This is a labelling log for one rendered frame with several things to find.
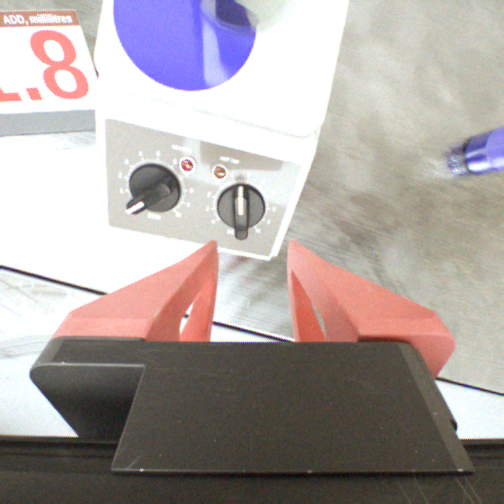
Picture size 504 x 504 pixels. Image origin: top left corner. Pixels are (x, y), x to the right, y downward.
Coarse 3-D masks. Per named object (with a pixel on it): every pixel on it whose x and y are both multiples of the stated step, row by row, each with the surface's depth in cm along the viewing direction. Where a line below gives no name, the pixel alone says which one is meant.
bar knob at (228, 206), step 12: (228, 192) 18; (240, 192) 17; (252, 192) 18; (228, 204) 19; (240, 204) 17; (252, 204) 19; (264, 204) 19; (228, 216) 19; (240, 216) 17; (252, 216) 19; (240, 228) 18
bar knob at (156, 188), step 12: (144, 168) 17; (156, 168) 17; (132, 180) 17; (144, 180) 17; (156, 180) 17; (168, 180) 17; (132, 192) 18; (144, 192) 17; (156, 192) 16; (168, 192) 16; (180, 192) 18; (132, 204) 17; (144, 204) 17; (156, 204) 18; (168, 204) 18
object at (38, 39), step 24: (0, 48) 18; (24, 48) 18; (48, 48) 18; (72, 48) 18; (0, 72) 18; (24, 72) 19; (48, 72) 19; (72, 72) 19; (0, 96) 19; (24, 96) 20; (48, 96) 20; (72, 96) 20
